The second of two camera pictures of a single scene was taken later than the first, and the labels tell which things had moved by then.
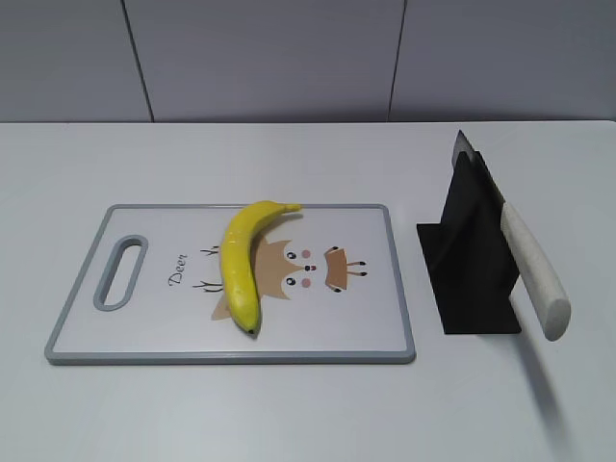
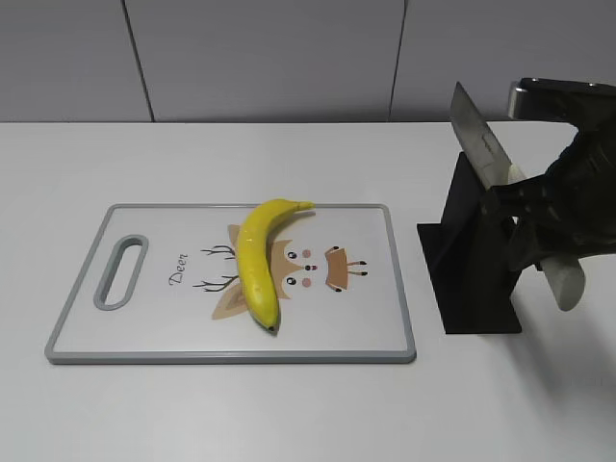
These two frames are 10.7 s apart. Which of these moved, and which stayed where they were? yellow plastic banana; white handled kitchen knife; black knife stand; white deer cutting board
Moved: yellow plastic banana; white handled kitchen knife
Stayed: black knife stand; white deer cutting board
